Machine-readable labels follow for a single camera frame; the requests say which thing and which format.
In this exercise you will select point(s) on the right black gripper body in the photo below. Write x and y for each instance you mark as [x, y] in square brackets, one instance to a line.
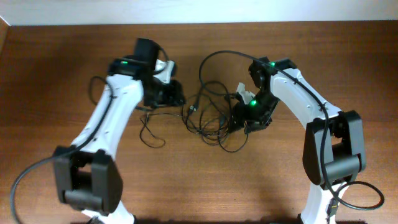
[256, 111]

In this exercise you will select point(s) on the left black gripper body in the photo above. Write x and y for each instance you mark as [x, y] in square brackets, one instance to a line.
[157, 93]

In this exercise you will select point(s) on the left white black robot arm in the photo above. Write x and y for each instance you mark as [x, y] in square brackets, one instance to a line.
[86, 174]

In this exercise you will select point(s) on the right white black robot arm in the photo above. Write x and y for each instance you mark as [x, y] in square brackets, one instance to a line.
[333, 152]

